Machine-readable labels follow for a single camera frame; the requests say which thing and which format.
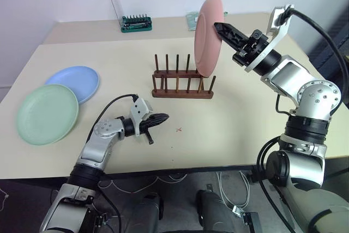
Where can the green screwdriver bit set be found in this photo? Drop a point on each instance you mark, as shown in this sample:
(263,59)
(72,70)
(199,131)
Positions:
(136,27)

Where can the wooden dish rack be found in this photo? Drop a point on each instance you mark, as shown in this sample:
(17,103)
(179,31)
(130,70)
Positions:
(182,95)

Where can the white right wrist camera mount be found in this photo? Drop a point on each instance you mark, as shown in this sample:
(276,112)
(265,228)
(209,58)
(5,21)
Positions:
(278,31)

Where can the dark blue chair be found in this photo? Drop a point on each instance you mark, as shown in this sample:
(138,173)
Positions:
(334,33)

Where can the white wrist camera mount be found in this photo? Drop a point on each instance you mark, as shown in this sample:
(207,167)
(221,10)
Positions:
(278,31)
(137,110)

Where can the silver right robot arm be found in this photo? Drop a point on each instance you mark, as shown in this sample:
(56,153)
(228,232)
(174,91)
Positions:
(316,94)

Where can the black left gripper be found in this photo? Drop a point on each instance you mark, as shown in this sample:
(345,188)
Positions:
(143,126)

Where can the green plate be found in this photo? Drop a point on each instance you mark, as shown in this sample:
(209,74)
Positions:
(46,115)

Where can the blue plate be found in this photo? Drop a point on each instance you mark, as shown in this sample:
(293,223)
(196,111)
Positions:
(79,80)

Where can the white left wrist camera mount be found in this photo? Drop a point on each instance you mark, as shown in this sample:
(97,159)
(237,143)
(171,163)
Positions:
(137,110)

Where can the pink plate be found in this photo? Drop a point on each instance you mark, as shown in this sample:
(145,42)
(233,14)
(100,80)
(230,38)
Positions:
(207,47)

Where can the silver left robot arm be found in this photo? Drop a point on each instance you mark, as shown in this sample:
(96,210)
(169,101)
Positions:
(95,148)

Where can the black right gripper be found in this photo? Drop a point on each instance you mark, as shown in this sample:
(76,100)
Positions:
(253,47)

